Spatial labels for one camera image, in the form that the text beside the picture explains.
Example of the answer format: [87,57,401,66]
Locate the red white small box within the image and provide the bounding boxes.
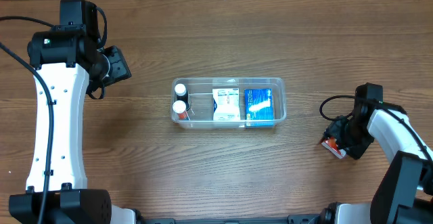
[321,137,346,159]

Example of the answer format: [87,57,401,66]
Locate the black bottle white cap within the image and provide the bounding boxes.
[175,83,190,110]

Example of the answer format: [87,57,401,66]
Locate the orange bottle white cap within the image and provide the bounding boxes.
[172,100,190,120]

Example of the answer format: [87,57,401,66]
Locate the clear plastic container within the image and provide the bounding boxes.
[170,77,287,129]

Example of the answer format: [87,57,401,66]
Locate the blue small box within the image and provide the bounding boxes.
[244,89,274,127]

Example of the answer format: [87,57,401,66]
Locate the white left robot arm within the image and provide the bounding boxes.
[9,0,142,224]

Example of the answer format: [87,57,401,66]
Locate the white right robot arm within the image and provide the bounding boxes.
[317,83,432,223]

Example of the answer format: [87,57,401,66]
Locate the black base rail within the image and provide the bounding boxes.
[139,214,320,224]

